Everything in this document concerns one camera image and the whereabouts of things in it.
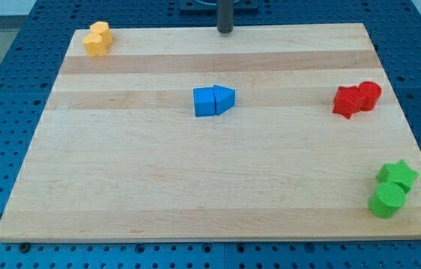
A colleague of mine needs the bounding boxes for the yellow hexagon block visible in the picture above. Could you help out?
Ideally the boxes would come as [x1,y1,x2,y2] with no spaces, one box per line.
[90,21,113,46]

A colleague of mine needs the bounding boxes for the blue cube block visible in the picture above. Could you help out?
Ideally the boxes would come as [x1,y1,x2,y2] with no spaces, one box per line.
[193,87,216,117]

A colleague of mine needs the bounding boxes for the blue triangle block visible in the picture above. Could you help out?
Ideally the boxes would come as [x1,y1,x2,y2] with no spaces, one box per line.
[213,85,236,115]

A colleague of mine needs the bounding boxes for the wooden board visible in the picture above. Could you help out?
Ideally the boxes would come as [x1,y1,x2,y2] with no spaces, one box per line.
[0,23,421,243]

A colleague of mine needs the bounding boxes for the red star block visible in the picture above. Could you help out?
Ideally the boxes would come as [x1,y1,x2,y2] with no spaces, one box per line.
[332,86,365,120]

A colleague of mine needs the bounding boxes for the yellow heart block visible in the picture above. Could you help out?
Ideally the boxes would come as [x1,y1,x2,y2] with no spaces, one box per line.
[82,33,107,57]

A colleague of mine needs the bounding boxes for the red cylinder block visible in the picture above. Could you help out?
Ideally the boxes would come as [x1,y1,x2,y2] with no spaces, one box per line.
[358,81,382,111]

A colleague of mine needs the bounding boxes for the green cylinder block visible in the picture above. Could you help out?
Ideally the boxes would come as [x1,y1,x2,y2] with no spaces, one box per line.
[368,182,406,219]

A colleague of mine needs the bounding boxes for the green star block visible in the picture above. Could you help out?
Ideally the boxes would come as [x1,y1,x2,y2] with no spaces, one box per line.
[376,159,420,194]

